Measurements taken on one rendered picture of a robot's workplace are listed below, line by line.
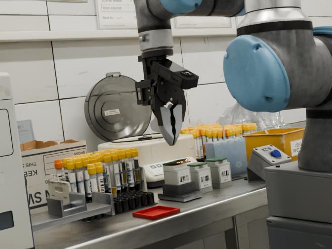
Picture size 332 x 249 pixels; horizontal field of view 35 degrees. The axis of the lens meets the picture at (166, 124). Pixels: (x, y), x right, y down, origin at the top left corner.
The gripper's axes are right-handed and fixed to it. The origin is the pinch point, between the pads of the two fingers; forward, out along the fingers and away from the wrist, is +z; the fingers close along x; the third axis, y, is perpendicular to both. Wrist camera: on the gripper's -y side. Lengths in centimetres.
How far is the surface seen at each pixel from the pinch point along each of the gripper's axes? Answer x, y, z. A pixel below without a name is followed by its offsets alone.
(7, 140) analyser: 40.7, -7.2, -5.7
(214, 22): -73, 55, -36
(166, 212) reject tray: 12.4, -10.4, 12.5
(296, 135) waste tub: -39.2, -3.4, 4.5
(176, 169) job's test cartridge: 1.8, -2.0, 6.2
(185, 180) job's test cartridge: 0.0, -2.3, 9.0
